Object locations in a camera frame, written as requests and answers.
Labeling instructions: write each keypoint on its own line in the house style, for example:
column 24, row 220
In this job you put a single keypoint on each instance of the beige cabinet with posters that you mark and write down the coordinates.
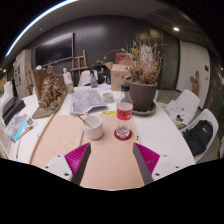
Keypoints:
column 21, row 73

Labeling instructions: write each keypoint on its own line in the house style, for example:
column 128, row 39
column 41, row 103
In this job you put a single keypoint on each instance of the wooden wall figure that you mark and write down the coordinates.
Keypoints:
column 194, row 83

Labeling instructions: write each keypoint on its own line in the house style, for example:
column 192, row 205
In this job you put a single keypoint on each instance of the small white cup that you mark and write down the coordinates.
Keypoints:
column 108, row 98

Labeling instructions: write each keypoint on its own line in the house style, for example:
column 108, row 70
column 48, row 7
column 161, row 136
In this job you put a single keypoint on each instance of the black wall screen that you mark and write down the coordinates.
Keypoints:
column 53, row 50

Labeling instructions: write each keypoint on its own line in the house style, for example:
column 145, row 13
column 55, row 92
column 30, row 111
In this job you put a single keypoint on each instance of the potted dried branch plant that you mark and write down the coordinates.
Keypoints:
column 141, row 95

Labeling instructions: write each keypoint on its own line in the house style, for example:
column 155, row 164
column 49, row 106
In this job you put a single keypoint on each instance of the long ceiling light panel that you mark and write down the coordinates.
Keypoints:
column 36, row 21

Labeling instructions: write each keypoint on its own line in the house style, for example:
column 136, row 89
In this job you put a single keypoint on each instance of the flat black box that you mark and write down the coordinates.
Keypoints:
column 13, row 110

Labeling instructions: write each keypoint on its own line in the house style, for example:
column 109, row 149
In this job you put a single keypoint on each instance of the beige wooden board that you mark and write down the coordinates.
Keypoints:
column 56, row 140
column 110, row 160

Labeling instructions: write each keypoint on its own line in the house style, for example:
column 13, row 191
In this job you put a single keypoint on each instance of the brown carved sculpture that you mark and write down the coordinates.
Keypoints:
column 51, row 93

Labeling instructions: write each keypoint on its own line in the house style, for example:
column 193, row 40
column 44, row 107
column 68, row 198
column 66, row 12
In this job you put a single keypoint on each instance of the yellow marker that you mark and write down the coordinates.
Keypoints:
column 108, row 112

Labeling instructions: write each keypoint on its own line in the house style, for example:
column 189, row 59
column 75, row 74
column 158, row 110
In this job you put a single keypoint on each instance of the open printed newspaper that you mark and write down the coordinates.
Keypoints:
column 85, row 100

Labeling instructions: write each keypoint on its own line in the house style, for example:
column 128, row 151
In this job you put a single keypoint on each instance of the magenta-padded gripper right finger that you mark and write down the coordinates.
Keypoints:
column 165, row 165

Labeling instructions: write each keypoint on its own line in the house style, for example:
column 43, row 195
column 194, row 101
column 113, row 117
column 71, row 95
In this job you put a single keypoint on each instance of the clear red-labelled drink bottle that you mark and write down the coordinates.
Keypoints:
column 124, row 115

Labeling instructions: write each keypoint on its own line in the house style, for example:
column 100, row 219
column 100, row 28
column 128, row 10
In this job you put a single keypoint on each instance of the white ceramic mug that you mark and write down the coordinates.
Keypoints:
column 95, row 131

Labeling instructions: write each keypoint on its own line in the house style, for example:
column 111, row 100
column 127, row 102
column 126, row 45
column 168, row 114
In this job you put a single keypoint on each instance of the white plaster bust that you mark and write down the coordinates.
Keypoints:
column 67, row 75

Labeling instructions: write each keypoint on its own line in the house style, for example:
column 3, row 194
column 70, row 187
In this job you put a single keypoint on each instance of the grey spray bottle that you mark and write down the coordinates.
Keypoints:
column 94, row 81

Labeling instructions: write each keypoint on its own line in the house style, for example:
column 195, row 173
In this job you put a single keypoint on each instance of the black backpack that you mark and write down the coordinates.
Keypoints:
column 198, row 136

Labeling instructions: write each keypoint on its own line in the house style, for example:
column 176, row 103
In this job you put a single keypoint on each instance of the white plastic chair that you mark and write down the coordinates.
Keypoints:
column 84, row 78
column 188, row 100
column 208, row 115

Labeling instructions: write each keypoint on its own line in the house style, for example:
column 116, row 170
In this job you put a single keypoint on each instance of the flat round red coaster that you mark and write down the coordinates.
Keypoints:
column 116, row 137

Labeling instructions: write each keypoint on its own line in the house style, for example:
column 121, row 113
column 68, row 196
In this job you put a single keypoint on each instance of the brown cardboard box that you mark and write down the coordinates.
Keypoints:
column 118, row 78

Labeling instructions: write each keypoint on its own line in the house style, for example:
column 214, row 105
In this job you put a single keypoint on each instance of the small grey jar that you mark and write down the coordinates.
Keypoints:
column 29, row 121

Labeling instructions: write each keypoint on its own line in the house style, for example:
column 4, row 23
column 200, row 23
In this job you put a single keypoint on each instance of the wooden easel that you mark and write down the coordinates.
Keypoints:
column 79, row 69

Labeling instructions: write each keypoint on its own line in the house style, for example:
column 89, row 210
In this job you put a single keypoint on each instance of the black tabletop appliance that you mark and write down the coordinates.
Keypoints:
column 102, row 75

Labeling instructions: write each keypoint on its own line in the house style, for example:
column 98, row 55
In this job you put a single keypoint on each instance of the metal spoon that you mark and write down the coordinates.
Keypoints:
column 85, row 121

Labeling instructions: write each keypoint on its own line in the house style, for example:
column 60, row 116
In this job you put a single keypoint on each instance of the red box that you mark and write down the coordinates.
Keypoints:
column 122, row 59

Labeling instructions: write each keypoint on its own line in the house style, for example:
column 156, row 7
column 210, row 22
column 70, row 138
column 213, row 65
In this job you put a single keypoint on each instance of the white spray bottle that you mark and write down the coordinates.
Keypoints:
column 70, row 89

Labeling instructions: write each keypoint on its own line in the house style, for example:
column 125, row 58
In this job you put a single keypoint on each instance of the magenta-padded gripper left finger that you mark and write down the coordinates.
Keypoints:
column 57, row 165

